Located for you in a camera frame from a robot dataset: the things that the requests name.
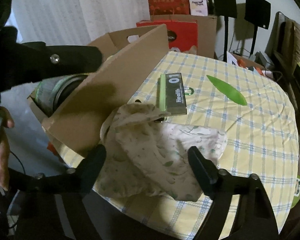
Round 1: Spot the dark round container green rim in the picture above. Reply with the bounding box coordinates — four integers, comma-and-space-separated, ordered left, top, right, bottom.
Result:
34, 74, 88, 117

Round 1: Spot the leaf print white cloth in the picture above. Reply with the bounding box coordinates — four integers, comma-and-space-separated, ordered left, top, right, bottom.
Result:
95, 103, 227, 202

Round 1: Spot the person's left hand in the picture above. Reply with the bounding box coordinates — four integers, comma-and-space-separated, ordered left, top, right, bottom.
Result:
0, 107, 14, 191

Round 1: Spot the green lunch box with sticker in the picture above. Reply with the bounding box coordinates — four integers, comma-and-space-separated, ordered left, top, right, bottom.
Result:
291, 175, 300, 209

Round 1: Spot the white sheer curtain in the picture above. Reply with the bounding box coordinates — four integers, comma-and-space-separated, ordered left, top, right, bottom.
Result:
7, 0, 150, 45

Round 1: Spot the cardboard box with tools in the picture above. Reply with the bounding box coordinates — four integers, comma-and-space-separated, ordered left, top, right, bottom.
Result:
226, 51, 274, 80

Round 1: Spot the red collection gift bag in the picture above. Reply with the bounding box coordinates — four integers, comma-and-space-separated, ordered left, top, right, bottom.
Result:
136, 20, 198, 55

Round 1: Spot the brown sofa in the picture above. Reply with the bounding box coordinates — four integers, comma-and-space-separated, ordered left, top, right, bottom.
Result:
266, 11, 300, 119

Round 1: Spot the pink white product box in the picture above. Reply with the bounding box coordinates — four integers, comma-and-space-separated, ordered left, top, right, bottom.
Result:
189, 0, 208, 16

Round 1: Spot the large brown cardboard box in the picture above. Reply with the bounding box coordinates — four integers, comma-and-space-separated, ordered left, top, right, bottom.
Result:
151, 15, 217, 59

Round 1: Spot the right black speaker on stand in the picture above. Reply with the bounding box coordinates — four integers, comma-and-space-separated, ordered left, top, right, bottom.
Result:
244, 0, 271, 56

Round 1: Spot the black speaker on stand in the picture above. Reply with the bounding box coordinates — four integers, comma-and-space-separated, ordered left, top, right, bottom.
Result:
214, 0, 237, 62
244, 0, 271, 56

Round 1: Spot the left black speaker on stand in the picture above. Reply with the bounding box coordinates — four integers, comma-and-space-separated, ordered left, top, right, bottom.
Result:
214, 0, 237, 62

